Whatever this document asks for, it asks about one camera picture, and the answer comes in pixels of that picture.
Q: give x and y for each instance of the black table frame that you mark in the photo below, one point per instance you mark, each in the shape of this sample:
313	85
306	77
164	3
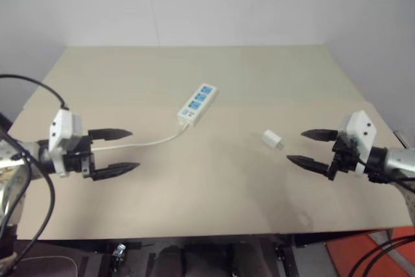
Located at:
285	251

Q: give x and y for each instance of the silver metal caster bracket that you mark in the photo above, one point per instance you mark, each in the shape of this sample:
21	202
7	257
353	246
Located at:
118	252

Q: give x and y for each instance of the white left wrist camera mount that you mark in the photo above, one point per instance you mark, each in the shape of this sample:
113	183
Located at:
63	124

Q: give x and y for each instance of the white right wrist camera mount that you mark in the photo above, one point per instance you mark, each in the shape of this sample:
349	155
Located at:
360	127

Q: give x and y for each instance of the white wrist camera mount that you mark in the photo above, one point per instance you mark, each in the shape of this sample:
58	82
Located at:
63	124
360	127

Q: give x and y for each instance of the white plug adapter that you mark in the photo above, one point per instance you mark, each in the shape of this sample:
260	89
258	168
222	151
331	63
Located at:
270	138

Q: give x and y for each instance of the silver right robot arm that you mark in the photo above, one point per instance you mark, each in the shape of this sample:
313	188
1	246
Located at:
397	160

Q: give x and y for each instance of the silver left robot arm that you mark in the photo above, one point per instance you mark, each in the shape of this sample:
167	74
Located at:
13	155

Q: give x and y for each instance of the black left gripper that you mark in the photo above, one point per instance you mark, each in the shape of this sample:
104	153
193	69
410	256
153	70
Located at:
78	160

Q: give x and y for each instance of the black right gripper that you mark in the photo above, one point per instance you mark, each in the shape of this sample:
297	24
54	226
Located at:
342	160

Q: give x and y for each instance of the orange floor mat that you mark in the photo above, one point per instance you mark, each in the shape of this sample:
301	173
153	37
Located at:
353	254

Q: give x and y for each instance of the white and blue power strip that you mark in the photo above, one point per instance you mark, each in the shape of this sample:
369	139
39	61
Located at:
197	103

